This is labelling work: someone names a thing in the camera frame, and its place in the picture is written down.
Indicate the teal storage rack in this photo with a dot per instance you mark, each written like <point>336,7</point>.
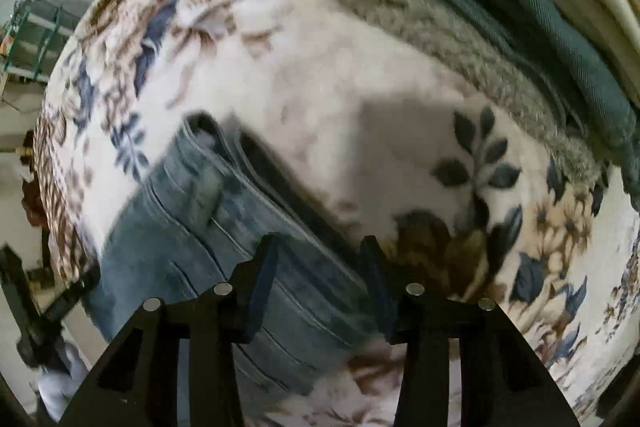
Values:
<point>36,35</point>

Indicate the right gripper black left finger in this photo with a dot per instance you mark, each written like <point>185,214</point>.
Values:
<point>135,382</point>

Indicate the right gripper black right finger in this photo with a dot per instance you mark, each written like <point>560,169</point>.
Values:
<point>464,361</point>

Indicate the blue denim shorts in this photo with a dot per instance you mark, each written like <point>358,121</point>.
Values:
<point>203,210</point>

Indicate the floral bed blanket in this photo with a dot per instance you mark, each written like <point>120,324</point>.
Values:
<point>378,139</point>

